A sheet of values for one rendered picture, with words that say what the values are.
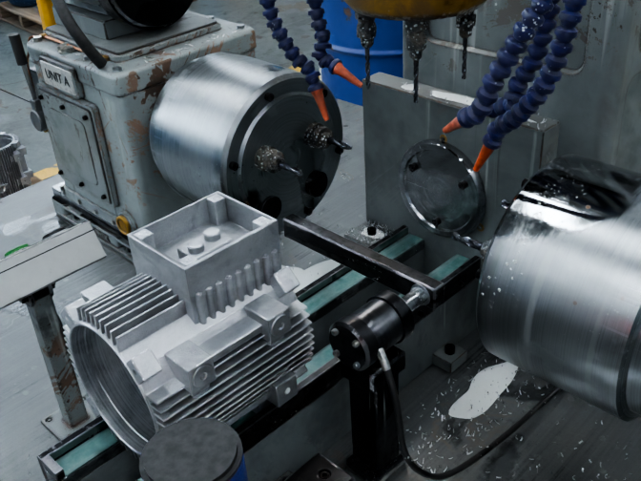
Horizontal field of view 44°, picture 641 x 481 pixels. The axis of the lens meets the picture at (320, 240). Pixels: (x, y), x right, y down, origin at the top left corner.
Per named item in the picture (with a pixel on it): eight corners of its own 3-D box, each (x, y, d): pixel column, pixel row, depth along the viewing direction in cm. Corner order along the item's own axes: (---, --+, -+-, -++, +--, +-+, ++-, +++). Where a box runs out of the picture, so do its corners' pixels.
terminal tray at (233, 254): (223, 243, 92) (216, 189, 88) (285, 277, 85) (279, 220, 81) (137, 289, 85) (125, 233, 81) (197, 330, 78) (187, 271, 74)
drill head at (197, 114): (224, 146, 152) (207, 17, 138) (365, 205, 129) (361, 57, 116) (114, 196, 137) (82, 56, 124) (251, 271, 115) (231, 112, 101)
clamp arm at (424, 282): (447, 301, 92) (297, 229, 108) (448, 280, 90) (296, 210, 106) (429, 315, 90) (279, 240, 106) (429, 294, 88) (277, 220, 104)
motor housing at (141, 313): (218, 331, 103) (197, 204, 92) (321, 399, 91) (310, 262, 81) (83, 414, 91) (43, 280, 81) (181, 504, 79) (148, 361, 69)
